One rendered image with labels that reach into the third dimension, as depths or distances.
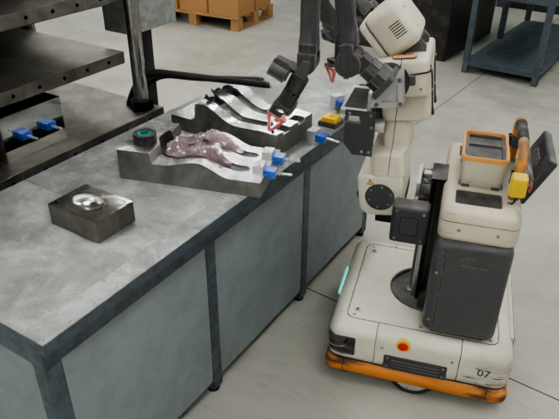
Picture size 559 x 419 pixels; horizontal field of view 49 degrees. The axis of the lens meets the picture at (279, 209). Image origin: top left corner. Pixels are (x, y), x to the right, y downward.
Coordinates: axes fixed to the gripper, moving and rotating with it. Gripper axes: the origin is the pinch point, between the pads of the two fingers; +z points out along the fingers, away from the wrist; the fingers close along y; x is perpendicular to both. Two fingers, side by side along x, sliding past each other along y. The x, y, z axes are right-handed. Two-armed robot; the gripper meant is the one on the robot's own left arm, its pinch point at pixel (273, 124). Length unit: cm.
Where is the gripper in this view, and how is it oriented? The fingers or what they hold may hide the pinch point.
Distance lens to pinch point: 204.0
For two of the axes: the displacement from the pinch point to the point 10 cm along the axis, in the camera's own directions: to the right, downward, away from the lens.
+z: -4.4, 6.9, 5.7
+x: 8.5, 5.2, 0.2
